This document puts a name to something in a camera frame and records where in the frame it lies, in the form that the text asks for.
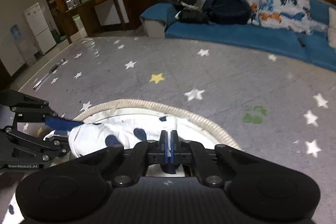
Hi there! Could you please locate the white navy polka-dot garment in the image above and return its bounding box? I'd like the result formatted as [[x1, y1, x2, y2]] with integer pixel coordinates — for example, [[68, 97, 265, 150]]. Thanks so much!
[[0, 115, 211, 224]]

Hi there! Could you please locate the round induction cooker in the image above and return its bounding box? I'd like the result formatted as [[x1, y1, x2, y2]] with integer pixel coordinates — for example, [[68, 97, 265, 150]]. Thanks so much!
[[69, 99, 240, 159]]

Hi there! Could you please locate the black pen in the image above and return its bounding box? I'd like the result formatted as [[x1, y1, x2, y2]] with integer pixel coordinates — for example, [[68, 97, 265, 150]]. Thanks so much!
[[33, 59, 66, 91]]

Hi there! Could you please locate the white refrigerator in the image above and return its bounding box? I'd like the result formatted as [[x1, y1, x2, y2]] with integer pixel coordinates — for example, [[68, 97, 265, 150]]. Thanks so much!
[[24, 3, 56, 55]]

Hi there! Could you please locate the dark wooden desk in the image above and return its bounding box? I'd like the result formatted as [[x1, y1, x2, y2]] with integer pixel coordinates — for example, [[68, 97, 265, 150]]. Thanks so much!
[[58, 0, 127, 43]]

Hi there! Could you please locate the blue sofa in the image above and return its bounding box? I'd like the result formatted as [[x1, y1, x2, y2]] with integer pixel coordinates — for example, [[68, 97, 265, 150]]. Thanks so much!
[[140, 0, 335, 71]]

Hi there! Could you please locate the dark navy backpack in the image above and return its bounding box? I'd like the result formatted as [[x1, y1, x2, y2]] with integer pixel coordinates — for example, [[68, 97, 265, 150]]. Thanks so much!
[[202, 0, 252, 25]]

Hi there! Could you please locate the butterfly print pillow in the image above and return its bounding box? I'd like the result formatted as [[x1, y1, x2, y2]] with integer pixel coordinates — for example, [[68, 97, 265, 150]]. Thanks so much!
[[246, 0, 328, 35]]

